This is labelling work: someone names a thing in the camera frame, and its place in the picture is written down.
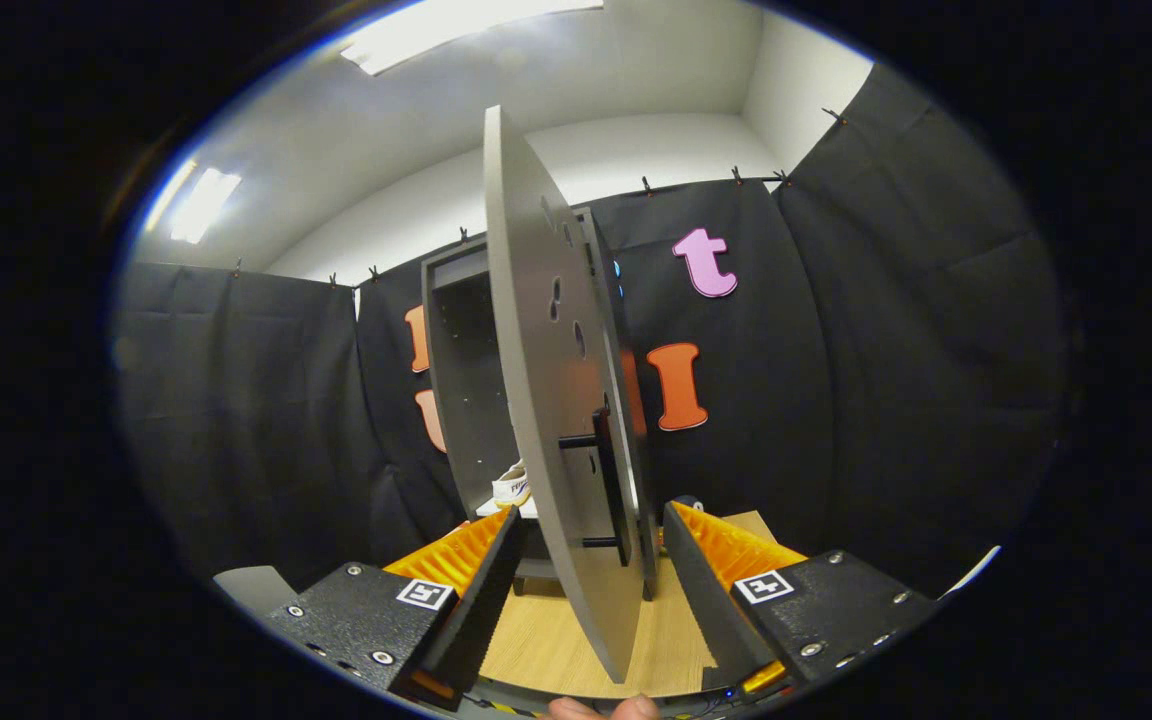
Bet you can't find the row of black cloth clips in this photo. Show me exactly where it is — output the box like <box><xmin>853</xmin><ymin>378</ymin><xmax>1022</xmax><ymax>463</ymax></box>
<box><xmin>229</xmin><ymin>105</ymin><xmax>849</xmax><ymax>291</ymax></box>

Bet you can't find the grey board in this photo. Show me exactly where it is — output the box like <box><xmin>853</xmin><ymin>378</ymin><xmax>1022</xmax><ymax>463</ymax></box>
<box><xmin>214</xmin><ymin>565</ymin><xmax>299</xmax><ymax>619</ymax></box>

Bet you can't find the wide ceiling light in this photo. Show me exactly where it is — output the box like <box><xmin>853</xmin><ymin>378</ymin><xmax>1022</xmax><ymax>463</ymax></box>
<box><xmin>341</xmin><ymin>0</ymin><xmax>605</xmax><ymax>76</ymax></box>

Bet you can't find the light grey cabinet shelf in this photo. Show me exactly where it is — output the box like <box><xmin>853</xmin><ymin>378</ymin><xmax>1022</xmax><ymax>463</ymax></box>
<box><xmin>476</xmin><ymin>495</ymin><xmax>540</xmax><ymax>521</ymax></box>

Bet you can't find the long ceiling light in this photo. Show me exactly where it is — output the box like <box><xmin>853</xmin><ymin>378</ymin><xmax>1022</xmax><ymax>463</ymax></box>
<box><xmin>168</xmin><ymin>165</ymin><xmax>242</xmax><ymax>246</ymax></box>

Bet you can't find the dark grey shoe cabinet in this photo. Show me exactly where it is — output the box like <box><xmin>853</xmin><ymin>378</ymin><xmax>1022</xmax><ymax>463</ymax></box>
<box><xmin>421</xmin><ymin>205</ymin><xmax>660</xmax><ymax>603</ymax></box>

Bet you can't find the white shoe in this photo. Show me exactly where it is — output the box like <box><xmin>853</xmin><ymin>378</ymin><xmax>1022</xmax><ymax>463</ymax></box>
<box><xmin>492</xmin><ymin>460</ymin><xmax>534</xmax><ymax>509</ymax></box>

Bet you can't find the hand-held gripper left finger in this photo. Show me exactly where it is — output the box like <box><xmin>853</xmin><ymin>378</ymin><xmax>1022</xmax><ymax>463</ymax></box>
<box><xmin>264</xmin><ymin>505</ymin><xmax>527</xmax><ymax>713</ymax></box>

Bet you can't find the beige shoe cabinet door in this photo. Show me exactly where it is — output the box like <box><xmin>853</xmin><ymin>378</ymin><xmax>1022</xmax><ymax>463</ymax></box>
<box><xmin>483</xmin><ymin>105</ymin><xmax>649</xmax><ymax>685</ymax></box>

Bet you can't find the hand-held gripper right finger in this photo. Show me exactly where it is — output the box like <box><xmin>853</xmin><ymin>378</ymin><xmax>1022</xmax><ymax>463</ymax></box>
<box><xmin>662</xmin><ymin>500</ymin><xmax>941</xmax><ymax>698</ymax></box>

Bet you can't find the black backdrop cloth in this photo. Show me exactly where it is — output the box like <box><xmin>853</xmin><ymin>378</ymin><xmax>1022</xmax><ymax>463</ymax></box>
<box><xmin>114</xmin><ymin>62</ymin><xmax>1067</xmax><ymax>601</ymax></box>

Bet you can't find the black door handle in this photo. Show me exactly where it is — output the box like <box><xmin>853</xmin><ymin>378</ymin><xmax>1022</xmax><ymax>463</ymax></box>
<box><xmin>558</xmin><ymin>407</ymin><xmax>632</xmax><ymax>568</ymax></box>

